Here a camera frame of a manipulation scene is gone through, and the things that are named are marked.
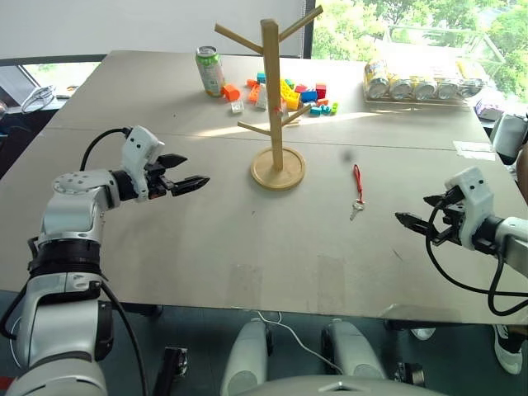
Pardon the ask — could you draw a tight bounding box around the grey right robot leg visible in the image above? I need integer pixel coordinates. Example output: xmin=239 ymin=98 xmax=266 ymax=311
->
xmin=320 ymin=318 xmax=389 ymax=381

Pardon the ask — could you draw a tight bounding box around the white coiled cable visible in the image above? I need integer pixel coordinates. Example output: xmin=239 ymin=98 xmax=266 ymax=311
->
xmin=20 ymin=83 xmax=58 ymax=115

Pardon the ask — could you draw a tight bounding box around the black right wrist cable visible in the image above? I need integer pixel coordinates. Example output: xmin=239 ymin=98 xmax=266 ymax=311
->
xmin=424 ymin=200 xmax=528 ymax=317

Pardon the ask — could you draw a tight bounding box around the large yellow toy brick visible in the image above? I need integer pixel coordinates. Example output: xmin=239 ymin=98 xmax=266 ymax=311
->
xmin=280 ymin=78 xmax=301 ymax=111

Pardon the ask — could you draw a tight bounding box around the tray of drink cans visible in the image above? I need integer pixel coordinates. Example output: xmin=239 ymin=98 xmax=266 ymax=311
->
xmin=361 ymin=57 xmax=490 ymax=110

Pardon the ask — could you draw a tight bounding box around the wooden tree hanger rack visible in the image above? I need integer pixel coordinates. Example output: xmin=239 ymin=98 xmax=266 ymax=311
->
xmin=214 ymin=3 xmax=325 ymax=191

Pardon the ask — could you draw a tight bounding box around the purple white packet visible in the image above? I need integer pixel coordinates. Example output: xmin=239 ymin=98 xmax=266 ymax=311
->
xmin=474 ymin=96 xmax=507 ymax=121

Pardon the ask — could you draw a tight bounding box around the grey left robot leg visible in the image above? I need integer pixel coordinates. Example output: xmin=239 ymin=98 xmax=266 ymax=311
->
xmin=219 ymin=318 xmax=274 ymax=396

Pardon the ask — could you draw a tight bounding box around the black side desk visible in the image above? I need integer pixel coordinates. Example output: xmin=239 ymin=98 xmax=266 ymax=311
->
xmin=0 ymin=97 xmax=69 ymax=179

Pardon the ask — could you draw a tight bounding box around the dark window frame post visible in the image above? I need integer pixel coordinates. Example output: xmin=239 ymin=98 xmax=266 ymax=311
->
xmin=302 ymin=0 xmax=317 ymax=59

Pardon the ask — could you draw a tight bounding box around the green drink can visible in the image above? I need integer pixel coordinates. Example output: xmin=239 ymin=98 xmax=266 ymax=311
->
xmin=195 ymin=45 xmax=228 ymax=98

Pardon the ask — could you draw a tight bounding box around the grey robot leg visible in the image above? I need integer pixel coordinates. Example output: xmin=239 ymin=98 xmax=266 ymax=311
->
xmin=219 ymin=318 xmax=274 ymax=396
xmin=320 ymin=318 xmax=389 ymax=381

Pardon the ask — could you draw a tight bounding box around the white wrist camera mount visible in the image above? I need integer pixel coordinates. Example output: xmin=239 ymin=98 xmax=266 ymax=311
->
xmin=445 ymin=166 xmax=496 ymax=251
xmin=120 ymin=125 xmax=166 ymax=204

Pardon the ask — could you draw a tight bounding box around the white floor cable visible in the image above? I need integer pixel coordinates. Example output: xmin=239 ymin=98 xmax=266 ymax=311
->
xmin=257 ymin=310 xmax=344 ymax=375

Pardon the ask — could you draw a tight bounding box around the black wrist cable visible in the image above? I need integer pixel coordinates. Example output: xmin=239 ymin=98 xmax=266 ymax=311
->
xmin=424 ymin=200 xmax=528 ymax=317
xmin=79 ymin=128 xmax=134 ymax=172

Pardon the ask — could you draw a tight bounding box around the grey rounded object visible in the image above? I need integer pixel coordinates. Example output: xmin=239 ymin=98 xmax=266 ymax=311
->
xmin=489 ymin=112 xmax=528 ymax=165

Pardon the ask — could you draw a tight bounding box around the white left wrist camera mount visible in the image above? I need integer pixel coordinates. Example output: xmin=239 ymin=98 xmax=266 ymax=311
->
xmin=120 ymin=125 xmax=166 ymax=204

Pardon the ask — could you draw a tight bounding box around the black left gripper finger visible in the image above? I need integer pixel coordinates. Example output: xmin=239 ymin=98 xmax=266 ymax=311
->
xmin=158 ymin=153 xmax=189 ymax=170
xmin=169 ymin=175 xmax=211 ymax=198

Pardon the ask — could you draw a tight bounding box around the large orange toy brick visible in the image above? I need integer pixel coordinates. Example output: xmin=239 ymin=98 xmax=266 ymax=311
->
xmin=219 ymin=82 xmax=242 ymax=101

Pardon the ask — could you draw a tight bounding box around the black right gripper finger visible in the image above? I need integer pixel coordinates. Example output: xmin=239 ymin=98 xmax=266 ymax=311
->
xmin=422 ymin=193 xmax=453 ymax=208
xmin=394 ymin=211 xmax=439 ymax=240

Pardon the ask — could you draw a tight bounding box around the black left shoulder cable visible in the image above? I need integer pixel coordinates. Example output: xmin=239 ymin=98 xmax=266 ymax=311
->
xmin=98 ymin=280 xmax=149 ymax=396

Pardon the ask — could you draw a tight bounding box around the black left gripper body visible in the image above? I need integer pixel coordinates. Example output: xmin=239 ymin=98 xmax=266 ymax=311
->
xmin=144 ymin=160 xmax=175 ymax=200

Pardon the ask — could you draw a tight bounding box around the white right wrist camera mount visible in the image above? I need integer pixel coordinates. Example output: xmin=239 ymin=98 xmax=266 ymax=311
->
xmin=445 ymin=166 xmax=496 ymax=251

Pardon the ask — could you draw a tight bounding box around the clear tape patch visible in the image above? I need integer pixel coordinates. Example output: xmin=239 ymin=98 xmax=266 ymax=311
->
xmin=452 ymin=140 xmax=497 ymax=162

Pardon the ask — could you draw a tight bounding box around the grey robot torso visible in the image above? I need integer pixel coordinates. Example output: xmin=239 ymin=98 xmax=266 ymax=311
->
xmin=246 ymin=374 xmax=449 ymax=396

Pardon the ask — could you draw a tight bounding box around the yellow drink can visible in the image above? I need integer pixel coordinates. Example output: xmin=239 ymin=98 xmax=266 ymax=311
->
xmin=388 ymin=73 xmax=415 ymax=101
xmin=412 ymin=75 xmax=440 ymax=102
xmin=363 ymin=58 xmax=391 ymax=98
xmin=457 ymin=59 xmax=488 ymax=100
xmin=436 ymin=78 xmax=464 ymax=101

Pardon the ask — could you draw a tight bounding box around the silver key with red strap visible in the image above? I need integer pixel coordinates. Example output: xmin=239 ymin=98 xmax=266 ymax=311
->
xmin=349 ymin=163 xmax=368 ymax=222

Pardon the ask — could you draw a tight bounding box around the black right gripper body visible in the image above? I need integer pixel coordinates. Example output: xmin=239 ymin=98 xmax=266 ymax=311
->
xmin=431 ymin=186 xmax=468 ymax=248

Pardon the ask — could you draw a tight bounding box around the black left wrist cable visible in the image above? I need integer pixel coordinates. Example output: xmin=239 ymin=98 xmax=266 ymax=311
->
xmin=79 ymin=128 xmax=134 ymax=172

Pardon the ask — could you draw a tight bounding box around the white sneaker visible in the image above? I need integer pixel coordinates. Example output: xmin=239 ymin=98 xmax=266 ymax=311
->
xmin=409 ymin=327 xmax=437 ymax=342
xmin=493 ymin=323 xmax=524 ymax=375

